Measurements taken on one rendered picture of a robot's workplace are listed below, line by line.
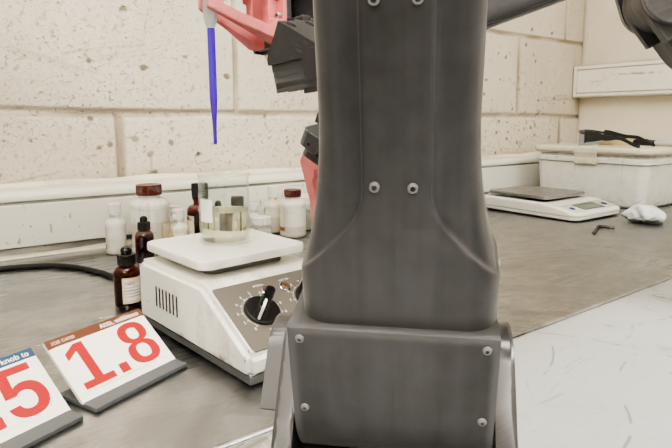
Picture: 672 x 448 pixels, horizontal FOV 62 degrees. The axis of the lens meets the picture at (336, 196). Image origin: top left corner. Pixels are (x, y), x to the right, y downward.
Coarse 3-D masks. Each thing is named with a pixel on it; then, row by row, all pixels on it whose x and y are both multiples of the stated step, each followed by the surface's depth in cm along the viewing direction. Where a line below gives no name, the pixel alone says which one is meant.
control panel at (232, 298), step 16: (288, 272) 53; (224, 288) 48; (240, 288) 49; (256, 288) 50; (288, 288) 51; (224, 304) 47; (240, 304) 47; (288, 304) 50; (240, 320) 46; (256, 336) 45; (256, 352) 44
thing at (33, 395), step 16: (0, 368) 39; (16, 368) 40; (32, 368) 41; (0, 384) 38; (16, 384) 39; (32, 384) 40; (48, 384) 40; (0, 400) 38; (16, 400) 38; (32, 400) 39; (48, 400) 40; (0, 416) 37; (16, 416) 38; (32, 416) 38; (0, 432) 36
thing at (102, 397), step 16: (48, 352) 42; (64, 368) 42; (144, 368) 46; (160, 368) 47; (176, 368) 47; (112, 384) 43; (128, 384) 44; (144, 384) 44; (80, 400) 41; (96, 400) 41; (112, 400) 41
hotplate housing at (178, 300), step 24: (144, 264) 56; (168, 264) 55; (264, 264) 55; (288, 264) 55; (144, 288) 56; (168, 288) 52; (192, 288) 49; (216, 288) 48; (144, 312) 57; (168, 312) 53; (192, 312) 49; (216, 312) 46; (192, 336) 50; (216, 336) 46; (240, 336) 45; (216, 360) 47; (240, 360) 44; (264, 360) 44
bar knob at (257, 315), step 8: (272, 288) 48; (256, 296) 48; (264, 296) 47; (272, 296) 47; (248, 304) 47; (256, 304) 48; (264, 304) 46; (272, 304) 48; (248, 312) 46; (256, 312) 46; (264, 312) 46; (272, 312) 47; (280, 312) 48; (256, 320) 46; (264, 320) 46; (272, 320) 47
